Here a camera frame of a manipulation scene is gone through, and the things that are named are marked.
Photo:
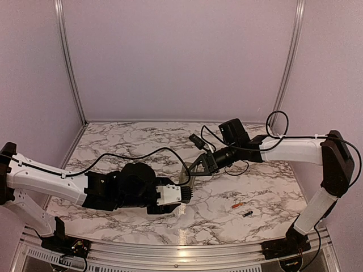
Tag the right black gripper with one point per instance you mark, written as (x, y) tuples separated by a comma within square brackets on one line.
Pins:
[(205, 161)]

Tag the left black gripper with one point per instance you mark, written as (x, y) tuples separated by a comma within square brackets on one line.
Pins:
[(166, 209)]

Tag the grey remote control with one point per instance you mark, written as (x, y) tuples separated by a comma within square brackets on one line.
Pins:
[(183, 177)]

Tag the black green battery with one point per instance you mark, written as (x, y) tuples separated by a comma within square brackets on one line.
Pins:
[(247, 214)]

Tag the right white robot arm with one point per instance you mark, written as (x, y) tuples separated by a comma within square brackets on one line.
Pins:
[(329, 151)]

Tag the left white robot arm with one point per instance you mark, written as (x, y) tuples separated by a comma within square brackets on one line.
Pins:
[(19, 174)]

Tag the orange battery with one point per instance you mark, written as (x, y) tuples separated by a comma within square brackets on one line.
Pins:
[(237, 205)]

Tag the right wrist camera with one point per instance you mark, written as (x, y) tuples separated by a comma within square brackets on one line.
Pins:
[(201, 143)]

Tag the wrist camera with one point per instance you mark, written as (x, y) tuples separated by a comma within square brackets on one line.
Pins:
[(170, 194), (201, 143)]

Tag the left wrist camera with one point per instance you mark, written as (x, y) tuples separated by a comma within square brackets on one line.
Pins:
[(170, 194)]

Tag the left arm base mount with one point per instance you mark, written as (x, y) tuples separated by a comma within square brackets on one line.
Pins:
[(69, 246)]

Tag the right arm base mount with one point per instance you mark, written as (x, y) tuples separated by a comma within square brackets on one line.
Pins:
[(283, 247)]

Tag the front aluminium rail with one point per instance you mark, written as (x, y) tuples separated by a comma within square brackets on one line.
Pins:
[(113, 256)]

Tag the right aluminium frame post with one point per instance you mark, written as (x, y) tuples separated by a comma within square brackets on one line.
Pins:
[(291, 54)]

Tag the aluminium frame post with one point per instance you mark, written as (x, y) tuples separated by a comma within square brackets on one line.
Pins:
[(291, 54), (59, 9)]

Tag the left aluminium frame post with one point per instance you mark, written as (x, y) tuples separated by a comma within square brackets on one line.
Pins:
[(59, 9)]

